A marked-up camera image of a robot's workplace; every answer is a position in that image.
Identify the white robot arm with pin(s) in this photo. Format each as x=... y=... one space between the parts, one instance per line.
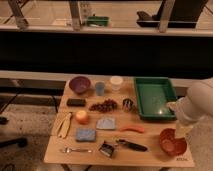
x=190 y=109

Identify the white cup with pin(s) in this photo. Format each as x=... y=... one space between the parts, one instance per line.
x=116 y=82

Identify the orange carrot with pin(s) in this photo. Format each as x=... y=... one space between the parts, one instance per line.
x=132 y=128

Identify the black rectangular block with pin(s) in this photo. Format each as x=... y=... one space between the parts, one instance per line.
x=76 y=102

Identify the black handled can opener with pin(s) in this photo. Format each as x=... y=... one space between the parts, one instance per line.
x=131 y=145

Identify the bunch of dark grapes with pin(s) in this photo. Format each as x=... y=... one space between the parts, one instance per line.
x=106 y=106

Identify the grey blue cloth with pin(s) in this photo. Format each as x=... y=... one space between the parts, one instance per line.
x=106 y=124

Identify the small metal cup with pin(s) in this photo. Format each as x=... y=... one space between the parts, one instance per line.
x=127 y=104

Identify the black object on shelf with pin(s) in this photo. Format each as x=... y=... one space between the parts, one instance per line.
x=181 y=14

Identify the red bowl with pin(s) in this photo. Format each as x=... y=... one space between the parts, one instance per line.
x=170 y=144

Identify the green object on shelf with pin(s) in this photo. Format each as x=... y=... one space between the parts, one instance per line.
x=97 y=20

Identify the black binder clip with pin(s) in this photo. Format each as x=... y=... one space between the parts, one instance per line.
x=107 y=149

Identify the banana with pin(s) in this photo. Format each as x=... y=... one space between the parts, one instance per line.
x=63 y=126

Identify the green plastic tray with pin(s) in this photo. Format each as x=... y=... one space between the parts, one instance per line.
x=152 y=94

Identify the blue sponge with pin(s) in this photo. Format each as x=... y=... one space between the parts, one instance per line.
x=85 y=135

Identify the blue cup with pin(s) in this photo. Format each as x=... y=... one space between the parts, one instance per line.
x=100 y=88

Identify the purple bowl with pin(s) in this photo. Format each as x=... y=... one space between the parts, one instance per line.
x=80 y=84

